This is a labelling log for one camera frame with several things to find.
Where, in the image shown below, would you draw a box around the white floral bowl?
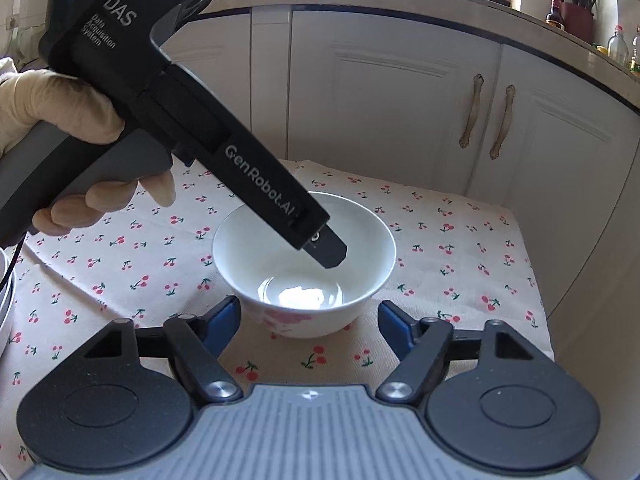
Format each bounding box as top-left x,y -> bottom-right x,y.
213,192 -> 397,339

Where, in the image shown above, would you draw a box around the left gloved hand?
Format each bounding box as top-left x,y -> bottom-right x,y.
0,69 -> 177,238

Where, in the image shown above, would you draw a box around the large white fruit-print plate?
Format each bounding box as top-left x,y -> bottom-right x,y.
0,246 -> 21,354

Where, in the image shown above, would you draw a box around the cherry print tablecloth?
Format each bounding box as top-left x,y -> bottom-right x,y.
1,162 -> 551,479

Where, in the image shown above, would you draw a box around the dark sauce bottle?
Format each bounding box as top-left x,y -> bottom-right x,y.
544,0 -> 565,30

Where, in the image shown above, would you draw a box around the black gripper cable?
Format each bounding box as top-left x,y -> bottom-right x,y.
0,236 -> 26,302

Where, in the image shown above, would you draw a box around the white kitchen cabinets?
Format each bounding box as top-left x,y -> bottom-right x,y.
165,6 -> 639,479

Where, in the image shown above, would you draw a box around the dark red knife block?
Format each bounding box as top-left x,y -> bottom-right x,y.
555,0 -> 596,44

